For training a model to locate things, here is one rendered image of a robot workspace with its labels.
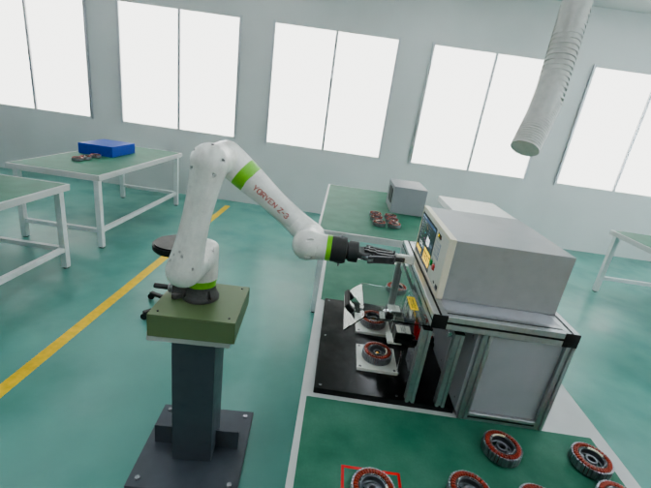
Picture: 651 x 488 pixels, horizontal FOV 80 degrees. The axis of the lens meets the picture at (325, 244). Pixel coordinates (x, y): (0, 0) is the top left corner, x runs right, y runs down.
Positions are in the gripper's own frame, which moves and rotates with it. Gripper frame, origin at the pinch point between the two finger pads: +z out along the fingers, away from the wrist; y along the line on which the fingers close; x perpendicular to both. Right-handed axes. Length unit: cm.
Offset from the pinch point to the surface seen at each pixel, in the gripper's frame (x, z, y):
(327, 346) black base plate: -41.1, -21.7, -0.7
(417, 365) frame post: -26.1, 6.3, 24.1
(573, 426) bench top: -43, 64, 21
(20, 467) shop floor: -118, -146, 11
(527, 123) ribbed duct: 52, 74, -108
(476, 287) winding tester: -0.5, 21.3, 14.2
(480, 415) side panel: -41, 30, 26
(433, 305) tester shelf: -6.5, 7.9, 19.7
